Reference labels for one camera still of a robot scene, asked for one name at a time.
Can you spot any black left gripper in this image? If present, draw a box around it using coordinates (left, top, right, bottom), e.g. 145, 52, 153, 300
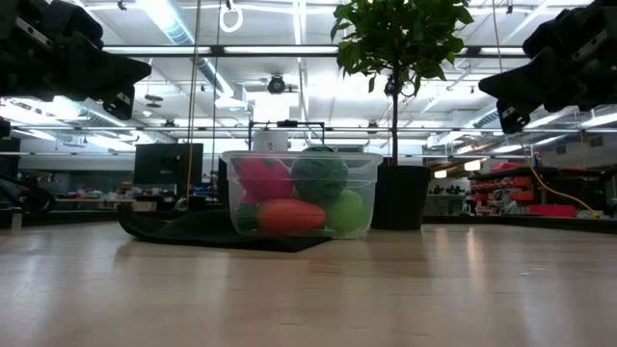
0, 0, 152, 121

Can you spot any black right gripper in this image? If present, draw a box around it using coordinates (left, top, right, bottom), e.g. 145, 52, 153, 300
477, 0, 617, 136

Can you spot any pink toy fruit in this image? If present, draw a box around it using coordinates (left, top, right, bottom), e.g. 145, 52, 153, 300
234, 156, 296, 204

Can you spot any green scaly toy fruit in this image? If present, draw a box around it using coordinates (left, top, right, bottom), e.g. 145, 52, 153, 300
322, 189, 370, 234

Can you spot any toy watermelon ball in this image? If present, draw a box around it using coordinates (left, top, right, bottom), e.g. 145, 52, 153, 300
290, 145, 350, 204

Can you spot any orange toy carrot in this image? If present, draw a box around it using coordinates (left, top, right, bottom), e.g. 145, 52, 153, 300
235, 198, 328, 238

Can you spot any clear plastic tupperware container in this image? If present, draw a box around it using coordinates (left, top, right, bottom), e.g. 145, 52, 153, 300
220, 149, 385, 241

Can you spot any black computer monitor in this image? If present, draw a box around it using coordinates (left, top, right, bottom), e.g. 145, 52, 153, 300
133, 143, 204, 187

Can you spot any red plastic bin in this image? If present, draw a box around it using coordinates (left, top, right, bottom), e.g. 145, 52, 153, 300
529, 203, 578, 219

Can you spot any black square panel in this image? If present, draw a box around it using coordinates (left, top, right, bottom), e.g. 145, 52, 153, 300
0, 137, 23, 179

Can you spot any green tree in black pot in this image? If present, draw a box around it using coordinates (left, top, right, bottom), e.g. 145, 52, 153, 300
330, 0, 476, 231

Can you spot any black cloth mat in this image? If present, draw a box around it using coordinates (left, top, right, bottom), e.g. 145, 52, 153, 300
118, 204, 334, 254

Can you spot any round black ceiling fixture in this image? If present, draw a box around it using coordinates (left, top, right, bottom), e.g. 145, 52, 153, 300
266, 74, 287, 95

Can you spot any white cylinder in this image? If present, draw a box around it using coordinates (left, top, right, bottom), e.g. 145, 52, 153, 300
253, 129, 290, 153

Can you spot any thin yellow hanging cable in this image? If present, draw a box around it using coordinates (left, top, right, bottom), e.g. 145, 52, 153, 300
185, 0, 203, 200

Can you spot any yellow cable with plug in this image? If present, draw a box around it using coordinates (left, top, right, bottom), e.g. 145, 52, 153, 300
527, 151, 602, 219

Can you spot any black aluminium table frame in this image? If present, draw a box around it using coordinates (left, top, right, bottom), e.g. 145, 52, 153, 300
50, 209, 617, 236

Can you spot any white hanging ring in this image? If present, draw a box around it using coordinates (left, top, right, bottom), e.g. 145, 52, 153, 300
219, 0, 245, 35

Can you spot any black metal cage frame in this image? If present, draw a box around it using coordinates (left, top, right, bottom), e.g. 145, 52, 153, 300
248, 119, 327, 153

